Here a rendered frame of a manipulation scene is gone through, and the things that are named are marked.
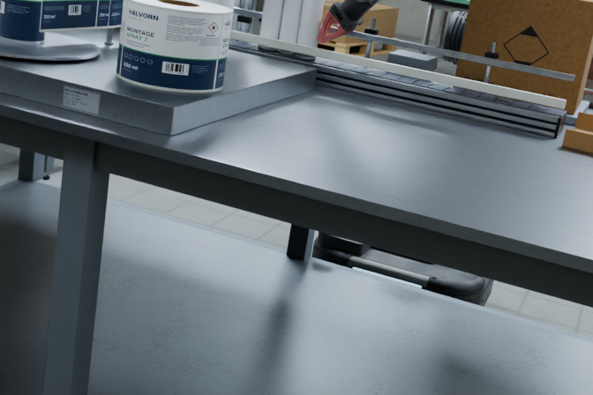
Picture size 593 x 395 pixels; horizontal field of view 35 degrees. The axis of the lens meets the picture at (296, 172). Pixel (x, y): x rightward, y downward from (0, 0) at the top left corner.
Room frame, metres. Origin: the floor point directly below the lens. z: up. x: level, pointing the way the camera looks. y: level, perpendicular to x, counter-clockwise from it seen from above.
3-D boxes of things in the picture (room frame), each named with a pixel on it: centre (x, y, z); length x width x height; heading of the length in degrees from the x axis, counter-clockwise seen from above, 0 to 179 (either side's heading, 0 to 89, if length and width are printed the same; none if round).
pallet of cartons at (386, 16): (9.00, -0.15, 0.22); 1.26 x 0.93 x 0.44; 160
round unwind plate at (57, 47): (1.84, 0.58, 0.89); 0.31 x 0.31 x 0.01
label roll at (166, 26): (1.74, 0.26, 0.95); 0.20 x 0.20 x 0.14
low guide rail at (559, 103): (2.21, -0.05, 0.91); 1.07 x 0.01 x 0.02; 70
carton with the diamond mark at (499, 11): (2.40, -0.53, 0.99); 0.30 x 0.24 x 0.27; 72
